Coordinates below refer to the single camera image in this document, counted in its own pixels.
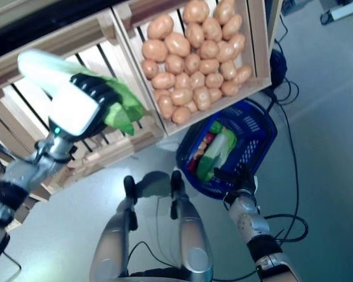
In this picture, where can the small red fruit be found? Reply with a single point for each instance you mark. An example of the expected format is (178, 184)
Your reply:
(208, 137)

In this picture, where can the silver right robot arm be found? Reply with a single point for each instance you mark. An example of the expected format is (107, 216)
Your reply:
(247, 217)

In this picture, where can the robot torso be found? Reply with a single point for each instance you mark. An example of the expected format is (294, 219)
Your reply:
(156, 276)

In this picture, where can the white desk leg with caster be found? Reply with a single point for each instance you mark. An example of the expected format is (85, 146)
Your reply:
(341, 11)

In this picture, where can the slatted wooden cabbage crate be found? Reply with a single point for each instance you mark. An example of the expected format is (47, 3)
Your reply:
(114, 147)

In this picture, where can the red tomato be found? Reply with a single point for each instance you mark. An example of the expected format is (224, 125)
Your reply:
(192, 165)

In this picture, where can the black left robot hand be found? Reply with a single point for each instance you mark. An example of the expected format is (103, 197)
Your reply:
(76, 111)

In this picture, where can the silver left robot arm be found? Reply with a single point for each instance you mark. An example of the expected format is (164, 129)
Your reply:
(32, 173)

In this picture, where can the small green pepper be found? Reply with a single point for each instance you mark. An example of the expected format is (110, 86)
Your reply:
(215, 127)

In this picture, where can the wooden potato crate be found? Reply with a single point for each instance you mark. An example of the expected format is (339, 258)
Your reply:
(259, 44)

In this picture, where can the napa cabbage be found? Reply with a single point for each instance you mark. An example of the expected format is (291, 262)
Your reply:
(220, 144)
(35, 67)
(207, 169)

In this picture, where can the silver left robot leg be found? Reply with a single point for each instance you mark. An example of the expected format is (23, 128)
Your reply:
(111, 241)

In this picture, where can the wooden display shelf frame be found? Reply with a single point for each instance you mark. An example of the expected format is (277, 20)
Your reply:
(32, 4)

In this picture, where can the tan potato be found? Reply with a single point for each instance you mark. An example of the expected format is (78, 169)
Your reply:
(161, 92)
(181, 115)
(242, 73)
(225, 11)
(163, 80)
(165, 105)
(229, 88)
(197, 80)
(214, 94)
(178, 44)
(191, 106)
(192, 61)
(214, 80)
(196, 10)
(174, 64)
(202, 97)
(195, 35)
(181, 96)
(209, 48)
(154, 50)
(150, 69)
(226, 51)
(182, 80)
(160, 26)
(212, 29)
(209, 66)
(228, 70)
(237, 44)
(232, 26)

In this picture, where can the blue plastic shopping basket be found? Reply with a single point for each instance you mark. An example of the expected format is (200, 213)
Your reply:
(253, 141)

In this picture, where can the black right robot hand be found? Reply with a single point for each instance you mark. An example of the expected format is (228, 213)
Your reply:
(241, 182)

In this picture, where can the small orange vegetable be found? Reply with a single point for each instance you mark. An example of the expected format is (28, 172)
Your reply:
(200, 150)

